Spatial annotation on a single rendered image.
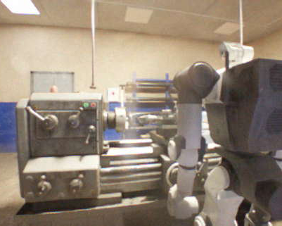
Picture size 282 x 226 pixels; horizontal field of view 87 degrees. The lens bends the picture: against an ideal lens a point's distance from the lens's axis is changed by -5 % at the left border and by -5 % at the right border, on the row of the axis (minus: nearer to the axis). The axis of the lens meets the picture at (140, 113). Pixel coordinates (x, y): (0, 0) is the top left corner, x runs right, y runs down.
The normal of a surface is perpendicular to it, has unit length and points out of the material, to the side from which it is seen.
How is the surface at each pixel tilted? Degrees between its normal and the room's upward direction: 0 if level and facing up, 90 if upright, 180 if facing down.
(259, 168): 45
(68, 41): 90
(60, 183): 90
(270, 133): 105
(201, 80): 90
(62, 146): 90
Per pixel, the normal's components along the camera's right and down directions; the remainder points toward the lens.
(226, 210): 0.14, 0.22
